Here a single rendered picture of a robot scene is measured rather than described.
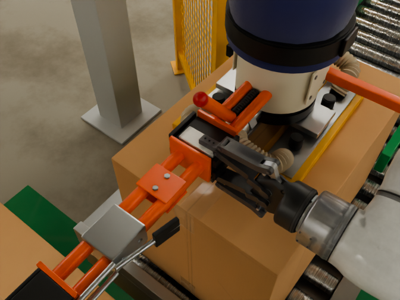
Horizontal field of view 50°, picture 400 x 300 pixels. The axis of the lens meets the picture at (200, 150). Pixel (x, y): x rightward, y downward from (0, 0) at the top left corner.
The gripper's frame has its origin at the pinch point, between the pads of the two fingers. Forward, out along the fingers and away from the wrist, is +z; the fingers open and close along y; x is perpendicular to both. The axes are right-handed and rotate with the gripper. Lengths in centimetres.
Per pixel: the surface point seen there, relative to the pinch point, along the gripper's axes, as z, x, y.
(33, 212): 92, -2, 109
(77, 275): 28, -19, 56
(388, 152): -23, 64, 46
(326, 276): -26, 22, 55
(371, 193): -24, 55, 57
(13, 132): 138, 22, 109
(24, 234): 49, -19, 55
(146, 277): 10, -10, 49
